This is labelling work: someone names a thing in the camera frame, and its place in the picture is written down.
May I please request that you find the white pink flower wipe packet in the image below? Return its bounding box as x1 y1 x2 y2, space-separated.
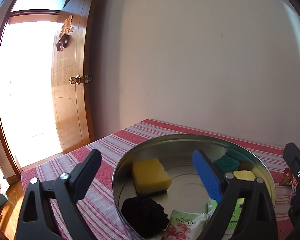
161 209 208 240

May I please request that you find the wooden door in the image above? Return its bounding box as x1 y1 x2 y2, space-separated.
51 0 103 153

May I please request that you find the round metal cookie tin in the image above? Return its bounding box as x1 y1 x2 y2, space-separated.
112 134 276 240

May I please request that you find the brass door knob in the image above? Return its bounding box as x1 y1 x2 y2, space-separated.
69 73 94 86

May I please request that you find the bright red candy packet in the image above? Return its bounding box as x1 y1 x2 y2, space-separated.
279 168 295 187

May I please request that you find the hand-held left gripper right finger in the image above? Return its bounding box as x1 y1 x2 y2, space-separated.
192 150 279 240

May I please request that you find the black scrunchie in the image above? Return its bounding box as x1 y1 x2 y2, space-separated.
121 195 170 238

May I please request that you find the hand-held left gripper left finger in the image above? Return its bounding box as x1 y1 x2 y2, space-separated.
15 149 102 240

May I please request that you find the green wipe packet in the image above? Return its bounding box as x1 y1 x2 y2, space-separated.
206 197 244 231

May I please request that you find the gold red door ornament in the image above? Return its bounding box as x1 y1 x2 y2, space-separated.
55 14 74 52

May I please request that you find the red striped tablecloth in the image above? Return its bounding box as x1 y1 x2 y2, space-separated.
20 119 300 240

